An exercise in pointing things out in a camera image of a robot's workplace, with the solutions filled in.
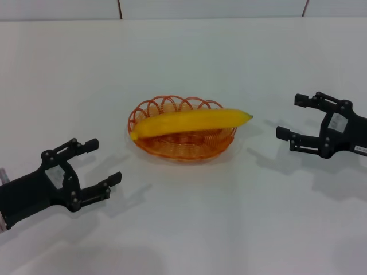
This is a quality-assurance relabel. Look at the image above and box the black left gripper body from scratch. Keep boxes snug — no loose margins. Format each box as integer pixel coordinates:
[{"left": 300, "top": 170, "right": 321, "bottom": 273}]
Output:
[{"left": 0, "top": 149, "right": 83, "bottom": 230}]

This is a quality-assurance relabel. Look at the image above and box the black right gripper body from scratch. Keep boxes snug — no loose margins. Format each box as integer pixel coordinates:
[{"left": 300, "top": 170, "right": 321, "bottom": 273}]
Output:
[{"left": 319, "top": 100, "right": 367, "bottom": 159}]

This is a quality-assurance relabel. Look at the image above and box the orange woven plastic basket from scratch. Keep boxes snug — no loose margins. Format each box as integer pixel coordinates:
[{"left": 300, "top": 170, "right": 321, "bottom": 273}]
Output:
[{"left": 127, "top": 96, "right": 238, "bottom": 166}]

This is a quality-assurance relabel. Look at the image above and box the yellow banana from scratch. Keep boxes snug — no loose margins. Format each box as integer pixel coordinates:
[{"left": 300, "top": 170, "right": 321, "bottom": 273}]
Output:
[{"left": 131, "top": 108, "right": 254, "bottom": 141}]

